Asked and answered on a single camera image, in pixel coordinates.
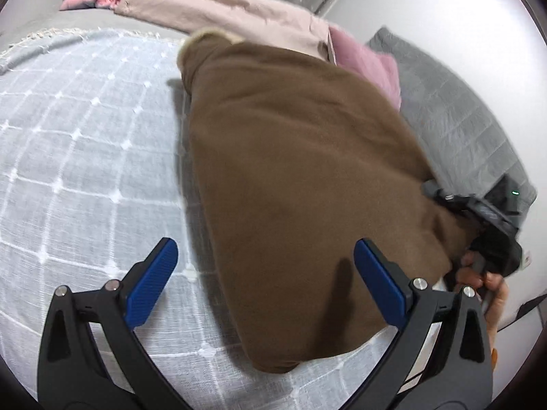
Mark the pale beige duvet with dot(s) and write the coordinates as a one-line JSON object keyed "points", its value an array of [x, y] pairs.
{"points": [[235, 8]]}

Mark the brown coat with fur collar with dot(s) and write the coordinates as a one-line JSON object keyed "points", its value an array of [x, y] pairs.
{"points": [[299, 179]]}

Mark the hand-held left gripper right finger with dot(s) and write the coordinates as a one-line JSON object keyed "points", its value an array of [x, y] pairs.
{"points": [[380, 282]]}

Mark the person's right hand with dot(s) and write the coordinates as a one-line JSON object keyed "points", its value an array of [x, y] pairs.
{"points": [[495, 303]]}

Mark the grey white checked blanket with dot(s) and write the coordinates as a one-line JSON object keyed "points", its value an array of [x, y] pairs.
{"points": [[85, 158]]}

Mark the pink velvet pillow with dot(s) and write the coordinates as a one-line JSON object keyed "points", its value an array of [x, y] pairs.
{"points": [[371, 68]]}

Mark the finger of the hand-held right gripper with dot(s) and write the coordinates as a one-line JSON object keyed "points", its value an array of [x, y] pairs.
{"points": [[446, 203]]}

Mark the grey quilted pillow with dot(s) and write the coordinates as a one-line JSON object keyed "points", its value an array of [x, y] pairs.
{"points": [[448, 115]]}

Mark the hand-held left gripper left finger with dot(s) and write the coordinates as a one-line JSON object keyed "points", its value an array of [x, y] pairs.
{"points": [[151, 282]]}

